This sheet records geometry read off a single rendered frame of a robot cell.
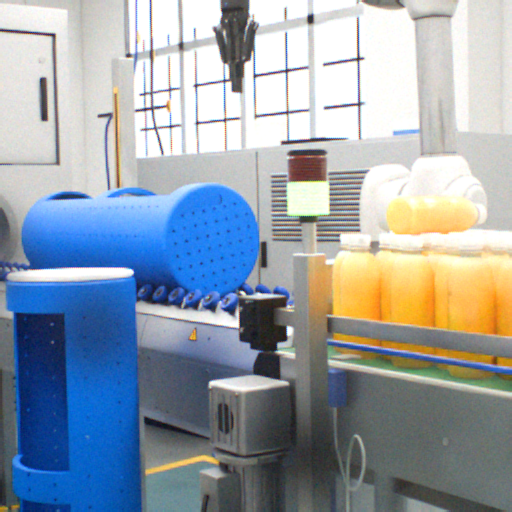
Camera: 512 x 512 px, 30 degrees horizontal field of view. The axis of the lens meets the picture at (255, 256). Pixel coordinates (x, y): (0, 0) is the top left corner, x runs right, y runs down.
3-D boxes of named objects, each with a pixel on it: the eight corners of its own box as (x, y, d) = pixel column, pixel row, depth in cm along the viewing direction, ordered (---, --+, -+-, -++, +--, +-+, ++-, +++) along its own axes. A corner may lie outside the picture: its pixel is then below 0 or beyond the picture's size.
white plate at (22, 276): (55, 267, 234) (55, 272, 234) (-20, 276, 209) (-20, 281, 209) (155, 268, 223) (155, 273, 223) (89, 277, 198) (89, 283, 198)
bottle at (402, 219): (407, 242, 173) (482, 239, 185) (418, 204, 170) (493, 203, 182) (380, 227, 178) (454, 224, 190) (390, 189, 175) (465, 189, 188)
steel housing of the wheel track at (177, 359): (12, 349, 385) (9, 264, 384) (392, 457, 210) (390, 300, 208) (-60, 357, 369) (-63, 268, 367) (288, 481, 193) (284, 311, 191)
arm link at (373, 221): (385, 239, 293) (383, 166, 292) (433, 239, 280) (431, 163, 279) (348, 241, 283) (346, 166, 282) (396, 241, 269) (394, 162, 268)
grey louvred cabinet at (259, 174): (199, 407, 568) (193, 160, 560) (525, 475, 412) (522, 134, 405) (124, 422, 531) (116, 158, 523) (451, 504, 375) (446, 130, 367)
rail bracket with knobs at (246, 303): (274, 344, 193) (273, 292, 193) (296, 347, 187) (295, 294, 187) (233, 349, 188) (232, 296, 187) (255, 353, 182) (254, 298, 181)
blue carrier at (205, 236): (110, 270, 318) (95, 184, 314) (268, 284, 247) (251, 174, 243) (29, 290, 302) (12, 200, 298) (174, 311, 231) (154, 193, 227)
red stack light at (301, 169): (310, 182, 154) (310, 158, 153) (337, 181, 148) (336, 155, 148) (278, 183, 150) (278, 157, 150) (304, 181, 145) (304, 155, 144)
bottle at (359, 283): (378, 360, 170) (376, 245, 169) (337, 359, 172) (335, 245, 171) (384, 354, 177) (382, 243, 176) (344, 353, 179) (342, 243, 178)
